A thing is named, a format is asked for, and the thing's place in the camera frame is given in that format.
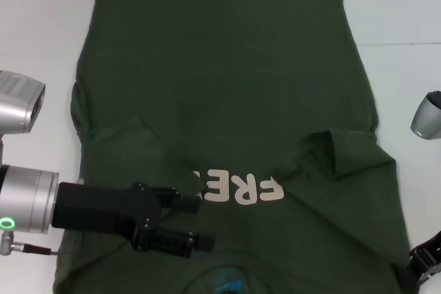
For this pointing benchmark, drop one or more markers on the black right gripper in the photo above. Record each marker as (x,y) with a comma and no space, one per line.
(433,240)

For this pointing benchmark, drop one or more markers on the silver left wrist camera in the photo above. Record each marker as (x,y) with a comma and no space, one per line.
(17,108)

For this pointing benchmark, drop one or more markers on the dark green printed T-shirt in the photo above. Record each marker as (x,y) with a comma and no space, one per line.
(220,66)

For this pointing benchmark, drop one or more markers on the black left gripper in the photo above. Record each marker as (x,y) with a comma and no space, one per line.
(103,211)

